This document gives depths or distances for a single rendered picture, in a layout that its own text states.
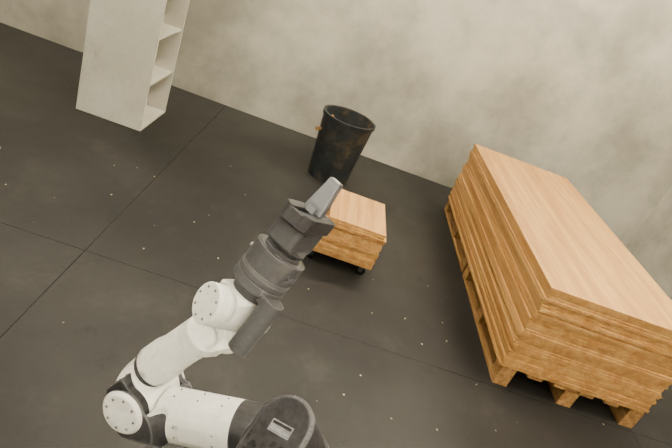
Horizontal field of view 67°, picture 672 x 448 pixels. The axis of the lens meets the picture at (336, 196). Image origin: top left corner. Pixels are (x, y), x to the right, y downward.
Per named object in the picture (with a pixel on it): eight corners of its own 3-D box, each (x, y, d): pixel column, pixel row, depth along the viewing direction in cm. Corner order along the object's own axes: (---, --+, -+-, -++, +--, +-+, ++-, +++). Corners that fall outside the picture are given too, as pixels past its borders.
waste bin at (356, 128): (350, 195, 490) (375, 135, 462) (297, 176, 485) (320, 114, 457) (352, 173, 539) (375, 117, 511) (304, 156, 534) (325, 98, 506)
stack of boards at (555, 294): (633, 430, 332) (711, 345, 299) (487, 382, 322) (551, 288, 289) (529, 239, 554) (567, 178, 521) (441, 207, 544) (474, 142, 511)
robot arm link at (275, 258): (347, 233, 83) (302, 289, 84) (306, 197, 86) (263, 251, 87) (318, 228, 71) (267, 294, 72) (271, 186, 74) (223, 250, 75)
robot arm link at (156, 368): (197, 309, 89) (129, 357, 96) (160, 336, 79) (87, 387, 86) (232, 360, 88) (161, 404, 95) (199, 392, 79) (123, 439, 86)
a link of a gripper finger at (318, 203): (344, 187, 77) (319, 219, 78) (329, 174, 78) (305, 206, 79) (341, 185, 75) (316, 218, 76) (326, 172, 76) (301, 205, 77)
